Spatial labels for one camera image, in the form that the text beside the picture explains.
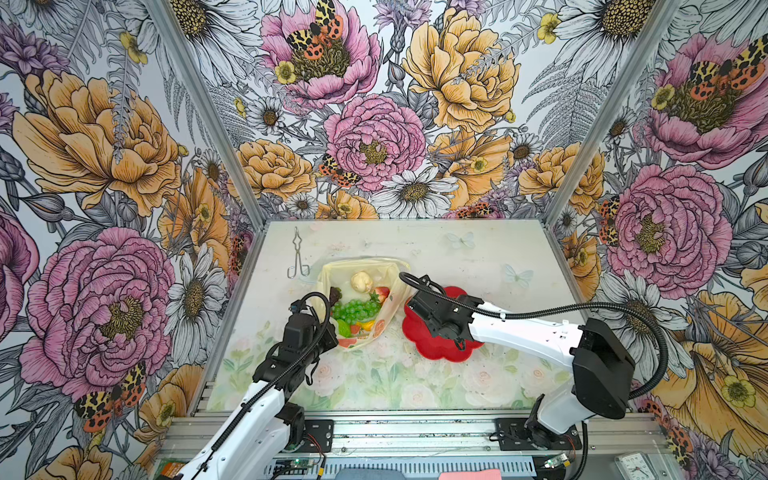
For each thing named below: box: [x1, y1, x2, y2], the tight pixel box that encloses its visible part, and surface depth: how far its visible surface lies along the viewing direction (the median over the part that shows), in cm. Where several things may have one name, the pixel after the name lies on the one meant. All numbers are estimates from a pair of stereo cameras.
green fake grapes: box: [331, 299, 381, 324], surface depth 94 cm
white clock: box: [614, 451, 659, 480], surface depth 70 cm
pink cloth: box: [439, 469, 502, 480], surface depth 71 cm
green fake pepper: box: [337, 319, 351, 338], surface depth 89 cm
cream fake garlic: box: [350, 271, 372, 293], surface depth 101 cm
